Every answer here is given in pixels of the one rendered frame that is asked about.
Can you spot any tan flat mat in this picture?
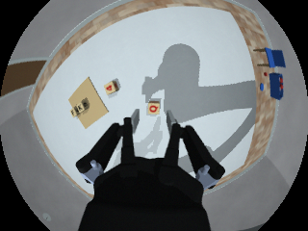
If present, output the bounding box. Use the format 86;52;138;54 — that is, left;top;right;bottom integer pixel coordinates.
68;77;109;129

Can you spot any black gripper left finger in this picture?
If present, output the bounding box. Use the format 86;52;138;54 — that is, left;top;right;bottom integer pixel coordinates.
75;109;140;187

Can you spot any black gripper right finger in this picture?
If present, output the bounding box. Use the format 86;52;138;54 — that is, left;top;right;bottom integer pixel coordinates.
158;110;225;191

